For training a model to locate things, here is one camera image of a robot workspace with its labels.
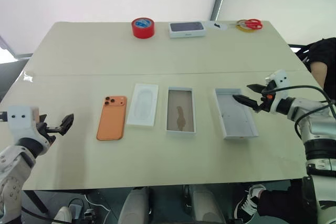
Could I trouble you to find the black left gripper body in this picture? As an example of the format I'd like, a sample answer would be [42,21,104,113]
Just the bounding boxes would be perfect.
[35,114,57,146]

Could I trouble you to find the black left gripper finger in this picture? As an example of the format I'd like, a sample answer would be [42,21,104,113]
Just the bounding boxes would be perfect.
[59,113,75,131]
[47,125,69,137]

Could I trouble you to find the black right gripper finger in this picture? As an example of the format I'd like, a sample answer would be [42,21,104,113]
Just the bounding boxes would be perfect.
[233,94,261,112]
[247,83,268,94]

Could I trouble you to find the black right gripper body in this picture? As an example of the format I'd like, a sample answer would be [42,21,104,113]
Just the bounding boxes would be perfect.
[258,80,277,114]

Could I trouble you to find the white empty box lid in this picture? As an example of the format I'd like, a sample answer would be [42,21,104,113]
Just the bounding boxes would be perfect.
[214,88,259,141]

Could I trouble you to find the white box base brown inside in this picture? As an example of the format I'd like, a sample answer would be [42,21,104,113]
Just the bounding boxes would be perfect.
[166,86,197,136]

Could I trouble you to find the white plastic phone tray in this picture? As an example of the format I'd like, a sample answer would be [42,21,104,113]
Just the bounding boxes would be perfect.
[126,83,160,130]

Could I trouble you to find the closed white phone box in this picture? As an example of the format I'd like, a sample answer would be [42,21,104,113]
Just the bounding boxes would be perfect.
[168,21,206,39]

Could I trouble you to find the orange smartphone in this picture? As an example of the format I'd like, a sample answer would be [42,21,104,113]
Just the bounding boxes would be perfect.
[96,95,128,141]

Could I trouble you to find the yellow tape roll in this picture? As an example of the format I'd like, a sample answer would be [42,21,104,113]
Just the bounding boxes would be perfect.
[236,19,257,34]

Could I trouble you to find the dark grey side panel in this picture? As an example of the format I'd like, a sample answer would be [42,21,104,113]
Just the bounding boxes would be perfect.
[0,35,34,102]

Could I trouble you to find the black table leg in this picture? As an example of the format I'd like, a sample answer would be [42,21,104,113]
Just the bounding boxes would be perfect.
[23,189,50,215]

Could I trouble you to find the person's black shirt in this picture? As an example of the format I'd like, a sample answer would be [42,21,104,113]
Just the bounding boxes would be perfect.
[308,37,336,102]

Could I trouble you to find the black and white sneaker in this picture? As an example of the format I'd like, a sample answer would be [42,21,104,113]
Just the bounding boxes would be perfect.
[233,184,267,222]

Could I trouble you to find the person's black trouser leg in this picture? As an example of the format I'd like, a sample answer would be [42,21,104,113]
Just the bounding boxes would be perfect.
[256,179,310,224]

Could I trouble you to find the grey rounded shape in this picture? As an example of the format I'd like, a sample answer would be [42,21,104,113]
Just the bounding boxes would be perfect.
[117,187,151,224]
[187,185,227,224]

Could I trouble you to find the red tape roll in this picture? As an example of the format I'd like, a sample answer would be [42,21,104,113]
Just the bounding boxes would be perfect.
[131,17,156,39]

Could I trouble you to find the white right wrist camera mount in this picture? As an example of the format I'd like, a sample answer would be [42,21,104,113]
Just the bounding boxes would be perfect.
[264,69,290,104]

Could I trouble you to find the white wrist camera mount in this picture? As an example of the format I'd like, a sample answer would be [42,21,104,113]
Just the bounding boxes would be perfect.
[264,69,290,104]
[7,105,51,148]

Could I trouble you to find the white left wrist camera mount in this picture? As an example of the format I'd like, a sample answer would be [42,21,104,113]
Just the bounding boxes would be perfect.
[7,105,51,148]

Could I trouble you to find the black chair frame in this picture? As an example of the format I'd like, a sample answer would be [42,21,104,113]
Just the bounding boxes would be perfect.
[289,41,313,65]

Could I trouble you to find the red handled scissors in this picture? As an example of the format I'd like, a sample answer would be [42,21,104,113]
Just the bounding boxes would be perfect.
[230,18,264,31]

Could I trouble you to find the white floor cable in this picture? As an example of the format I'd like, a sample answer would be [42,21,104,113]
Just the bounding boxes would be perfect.
[84,194,112,212]

